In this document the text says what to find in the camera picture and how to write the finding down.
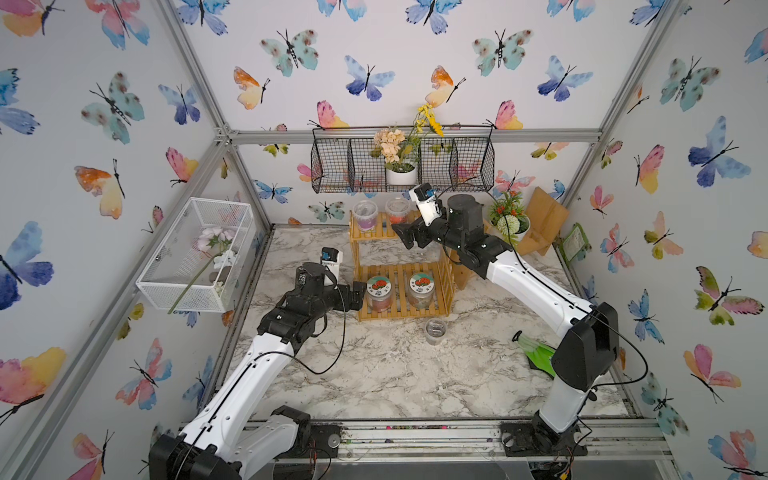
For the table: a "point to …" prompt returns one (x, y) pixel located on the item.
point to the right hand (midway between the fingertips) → (408, 210)
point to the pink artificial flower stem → (214, 240)
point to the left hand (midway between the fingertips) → (353, 280)
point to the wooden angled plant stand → (547, 216)
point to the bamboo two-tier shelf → (402, 290)
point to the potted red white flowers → (508, 218)
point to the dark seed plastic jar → (435, 330)
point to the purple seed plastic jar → (365, 212)
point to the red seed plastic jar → (397, 210)
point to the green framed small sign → (574, 243)
